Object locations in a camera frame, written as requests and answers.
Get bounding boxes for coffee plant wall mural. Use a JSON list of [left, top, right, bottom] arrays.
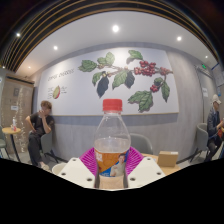
[[36, 47, 180, 117]]

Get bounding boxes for grey upholstered chair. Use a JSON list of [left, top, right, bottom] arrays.
[[40, 131, 60, 164], [189, 122, 210, 164], [128, 132, 155, 156]]

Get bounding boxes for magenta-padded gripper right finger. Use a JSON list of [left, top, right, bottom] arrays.
[[124, 146, 167, 189]]

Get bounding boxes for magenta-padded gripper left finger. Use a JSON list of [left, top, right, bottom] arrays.
[[57, 147, 100, 189]]

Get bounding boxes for round recessed ceiling lights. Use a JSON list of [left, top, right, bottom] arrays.
[[13, 23, 212, 71]]

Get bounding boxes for white wall notice board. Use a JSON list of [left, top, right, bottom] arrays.
[[211, 63, 224, 88]]

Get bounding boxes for small cardboard box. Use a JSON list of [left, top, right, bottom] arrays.
[[156, 150, 180, 168]]

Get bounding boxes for person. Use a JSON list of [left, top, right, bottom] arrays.
[[25, 100, 56, 171], [206, 94, 224, 163]]

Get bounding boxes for clear red-capped drink bottle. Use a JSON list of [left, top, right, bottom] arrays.
[[93, 98, 132, 190]]

